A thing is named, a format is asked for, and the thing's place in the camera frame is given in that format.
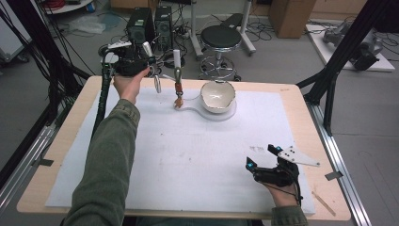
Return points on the white foam mat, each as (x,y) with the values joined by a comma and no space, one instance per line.
(194,163)

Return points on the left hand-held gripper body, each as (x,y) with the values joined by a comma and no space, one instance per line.
(125,61)

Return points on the white ceramic bowl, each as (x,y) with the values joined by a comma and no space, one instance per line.
(217,95)

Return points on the white stand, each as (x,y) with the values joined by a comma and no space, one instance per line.
(219,116)

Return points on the aluminium rail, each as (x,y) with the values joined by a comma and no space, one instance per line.
(340,163)
(19,169)

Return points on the black metal frame post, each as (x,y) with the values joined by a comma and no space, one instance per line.
(37,47)
(342,53)

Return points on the grey tape piece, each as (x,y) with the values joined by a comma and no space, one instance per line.
(44,162)
(333,175)

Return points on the brown cardboard box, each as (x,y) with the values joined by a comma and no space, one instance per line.
(290,17)

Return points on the grey robot device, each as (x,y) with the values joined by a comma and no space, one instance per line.
(356,42)

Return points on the person's left hand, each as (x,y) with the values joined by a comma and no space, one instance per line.
(128,86)

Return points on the white floor board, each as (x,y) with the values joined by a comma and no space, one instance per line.
(340,58)

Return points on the clear plastic bag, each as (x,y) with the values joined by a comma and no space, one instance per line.
(87,25)

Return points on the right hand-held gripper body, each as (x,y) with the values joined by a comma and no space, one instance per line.
(279,174)

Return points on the slim black computer tower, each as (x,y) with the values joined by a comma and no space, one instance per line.
(163,26)

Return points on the thin wooden stick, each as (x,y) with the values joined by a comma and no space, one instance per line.
(323,204)

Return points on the black round stool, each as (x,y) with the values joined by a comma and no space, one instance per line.
(221,37)

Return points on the large black computer tower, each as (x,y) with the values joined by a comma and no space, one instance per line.
(140,25)

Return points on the person's right hand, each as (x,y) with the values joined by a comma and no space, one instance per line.
(282,195)

